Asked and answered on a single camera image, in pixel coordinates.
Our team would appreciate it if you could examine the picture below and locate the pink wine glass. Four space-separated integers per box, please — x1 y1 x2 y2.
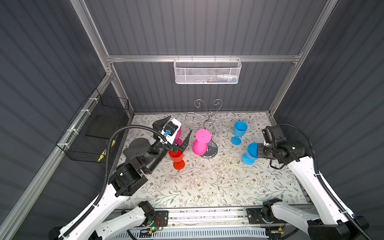
192 129 212 156
174 128 183 146

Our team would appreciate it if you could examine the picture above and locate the red wine glass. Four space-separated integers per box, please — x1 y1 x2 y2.
169 151 185 170

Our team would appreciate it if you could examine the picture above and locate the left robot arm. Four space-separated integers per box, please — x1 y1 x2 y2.
49 116 190 240

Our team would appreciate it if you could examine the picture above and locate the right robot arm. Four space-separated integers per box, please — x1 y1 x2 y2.
242 125 371 240

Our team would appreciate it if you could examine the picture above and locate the chrome wine glass rack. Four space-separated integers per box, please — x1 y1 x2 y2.
185 99 236 159

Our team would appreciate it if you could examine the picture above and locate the black pad in basket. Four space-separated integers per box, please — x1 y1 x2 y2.
85 115 120 139

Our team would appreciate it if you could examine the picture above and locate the yellow black item in basket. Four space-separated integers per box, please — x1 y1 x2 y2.
97 140 116 163

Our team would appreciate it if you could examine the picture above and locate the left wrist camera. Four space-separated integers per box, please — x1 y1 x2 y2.
161 119 182 145

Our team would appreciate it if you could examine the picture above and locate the white wire mesh basket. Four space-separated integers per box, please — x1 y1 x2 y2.
173 58 242 85

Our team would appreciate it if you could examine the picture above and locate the black wire basket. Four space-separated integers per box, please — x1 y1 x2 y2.
57 91 130 164

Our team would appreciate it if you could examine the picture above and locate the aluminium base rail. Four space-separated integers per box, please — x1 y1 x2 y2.
80 205 331 240

